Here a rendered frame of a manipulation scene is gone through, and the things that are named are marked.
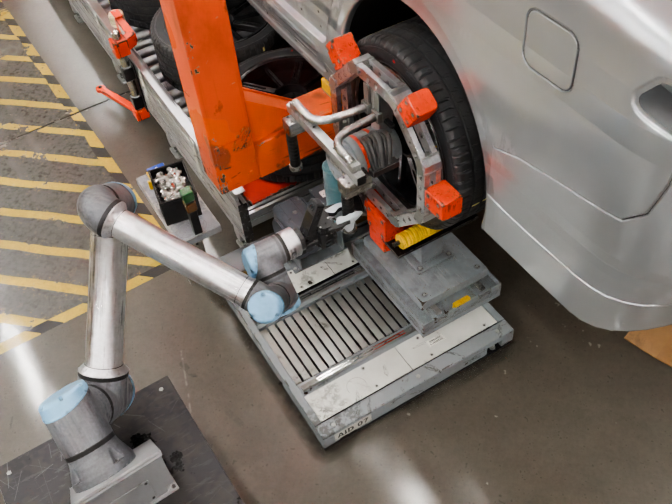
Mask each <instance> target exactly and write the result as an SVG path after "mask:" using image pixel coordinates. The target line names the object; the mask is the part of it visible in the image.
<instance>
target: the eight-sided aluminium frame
mask: <svg viewBox="0 0 672 504"><path fill-rule="evenodd" d="M358 76H359V77H360V78H361V79H362V80H363V81H365V82H366V83H367V84H368V85H369V86H370V87H371V88H372V89H373V90H374V91H376V92H377V93H378V94H379V95H380V96H381V97H382V98H383V99H384V100H385V101H386V102H387V103H388V104H389V105H390V107H391V108H392V110H393V113H394V115H395V117H396V120H397V122H398V124H399V126H400V129H401V131H402V133H403V135H404V138H405V140H406V142H407V145H408V147H409V149H410V151H411V154H412V156H413V158H414V160H415V164H416V168H417V207H416V208H411V209H407V208H406V207H405V206H404V205H403V204H402V203H401V202H400V201H399V200H398V199H397V198H396V197H395V196H394V195H393V194H392V193H391V192H390V191H389V190H388V189H387V188H386V187H385V185H384V184H383V183H382V182H381V181H380V180H379V179H378V178H377V177H375V178H373V177H372V181H373V182H372V188H371V189H368V190H366V191H364V192H362V193H363V194H364V195H365V194H366V196H367V197H368V198H369V199H370V201H371V202H372V203H373V204H374V205H375V206H376V207H377V208H378V209H379V210H380V211H381V212H382V213H383V214H384V215H385V217H386V218H387V219H388V220H389V221H390V223H391V224H392V225H394V226H395V227H396V228H397V227H398V228H400V227H403V226H409V225H414V224H422V223H425V222H427V221H429V220H431V219H433V218H435V217H436V216H435V215H434V214H433V213H432V212H431V211H430V210H429V209H428V208H427V207H426V206H425V189H426V188H428V187H430V186H432V185H434V184H436V183H438V182H440V181H441V169H442V164H441V159H440V155H439V151H437V149H436V147H435V145H434V143H433V140H432V138H431V136H430V133H429V131H428V129H427V126H426V124H425V122H424V121H423V122H421V123H418V124H416V125H414V128H415V131H416V133H417V135H418V137H419V140H420V142H421V144H422V147H423V149H424V151H425V153H424V152H423V150H422V148H421V145H420V143H419V141H418V139H417V136H416V134H415V132H414V129H413V127H410V128H407V126H406V124H405V123H404V121H403V119H402V117H401V115H400V113H399V111H398V109H397V106H398V105H399V104H400V103H401V101H402V100H403V99H404V98H405V97H406V96H407V95H409V94H411V93H412V92H411V90H410V89H409V88H408V86H407V85H406V84H404V83H403V82H401V81H400V80H399V79H398V78H397V77H396V76H394V75H393V74H392V73H391V72H390V71H389V70H387V69H386V68H385V67H384V66H383V65H382V64H380V63H379V62H378V61H377V60H376V59H375V58H374V56H371V55H370V54H369V53H367V54H364V55H362V56H359V57H357V58H354V59H352V60H351V61H348V63H347V64H346V65H344V66H343V67H342V68H341V69H339V70H338V71H337V72H336V73H335V74H333V75H331V76H330V78H329V87H330V94H331V104H332V114H335V113H338V112H341V111H342V107H343V111H344V110H347V109H349V108H352V107H353V104H352V90H351V81H352V80H354V79H355V78H356V77H358ZM379 77H380V78H381V79H382V80H383V81H382V80H381V79H380V78H379ZM385 82H386V83H387V84H388V85H389V86H388V85H387V84H386V83H385ZM341 94H342V102H341ZM352 123H354V118H353V117H350V118H347V119H345V120H342V121H339V122H335V123H333V129H334V132H335V136H336V135H337V134H338V133H339V132H340V131H341V130H342V129H344V128H345V127H347V126H348V125H350V124H352ZM374 189H376V190H377V191H378V192H379V194H380V195H381V196H382V197H383V199H384V200H385V201H386V202H387V203H388V204H389V205H390V206H391V207H392V208H393V209H394V210H395V211H394V210H393V209H392V208H391V207H390V206H389V205H388V204H387V203H386V202H385V201H384V200H383V199H382V198H381V197H380V196H379V195H378V194H377V192H376V191H375V190H374Z"/></svg>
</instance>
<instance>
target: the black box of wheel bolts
mask: <svg viewBox="0 0 672 504"><path fill-rule="evenodd" d="M147 172H148V174H149V177H150V180H151V183H152V186H153V189H154V192H155V195H156V198H157V200H158V203H159V206H160V209H161V212H162V215H163V217H164V219H165V222H166V225H167V226H169V225H172V224H175V223H178V222H181V221H184V220H187V219H189V217H188V214H187V212H186V210H185V209H184V206H183V203H182V199H181V196H180V193H179V190H180V189H182V188H185V187H187V186H189V187H190V188H191V190H192V191H193V193H194V197H195V201H196V204H197V207H198V210H197V213H198V216H199V215H202V211H201V207H200V204H199V200H198V197H197V192H196V189H195V187H194V184H193V182H192V179H191V177H190V174H189V172H188V170H187V167H186V165H185V162H184V160H180V161H176V162H173V163H170V164H167V165H163V166H160V167H157V168H154V169H150V170H147Z"/></svg>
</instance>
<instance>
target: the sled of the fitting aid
mask: <svg viewBox="0 0 672 504"><path fill-rule="evenodd" d="M368 235H370V233H369V234H367V235H365V236H363V237H361V238H359V239H357V240H355V241H353V242H351V246H352V255H353V256H354V258H355V259H356V260H357V261H358V262H359V263H360V265H361V266H362V267H363V268H364V269H365V270H366V272H367V273H368V274H369V275H370V276H371V278H372V279H373V280H374V281H375V282H376V283H377V285H378V286H379V287H380V288H381V289H382V290H383V292H384V293H385V294H386V295H387V296H388V297H389V299H390V300H391V301H392V302H393V303H394V305H395V306H396V307H397V308H398V309H399V310H400V312H401V313H402V314H403V315H404V316H405V317H406V319H407V320H408V321H409V322H410V323H411V325H412V326H413V327H414V328H415V329H416V330H417V332H418V333H419V334H420V335H421V336H422V337H423V338H424V337H426V336H428V335H429V334H431V333H433V332H435V331H437V330H438V329H440V328H442V327H444V326H446V325H447V324H449V323H451V322H453V321H455V320H456V319H458V318H460V317H462V316H464V315H465V314H467V313H469V312H471V311H473V310H474V309H476V308H478V307H480V306H482V305H483V304H485V303H487V302H489V301H491V300H492V299H494V298H496V297H498V296H500V291H501V284H502V283H501V282H500V281H499V280H498V279H497V278H496V277H495V276H494V275H493V274H492V273H491V272H490V271H489V270H488V271H487V276H486V277H484V278H482V279H480V280H478V281H476V282H474V283H473V284H471V285H469V286H467V287H465V288H463V289H462V290H460V291H458V292H456V293H454V294H452V295H451V296H449V297H447V298H445V299H443V300H441V301H439V302H438V303H436V304H434V305H432V306H430V307H428V308H427V309H425V310H423V311H422V310H421V309H420V308H419V307H418V305H417V304H416V303H415V302H414V301H413V300H412V299H411V297H410V296H409V295H408V294H407V293H406V292H405V291H404V289H403V288H402V287H401V286H400V285H399V284H398V283H397V281H396V280H395V279H394V278H393V277H392V276H391V275H390V273H389V272H388V271H387V270H386V269H385V268H384V267H383V266H382V264H381V263H380V262H379V261H378V260H377V259H376V258H375V256H374V255H373V254H372V253H371V252H370V251H369V250H368V248H367V247H366V246H365V245H364V237H366V236H368Z"/></svg>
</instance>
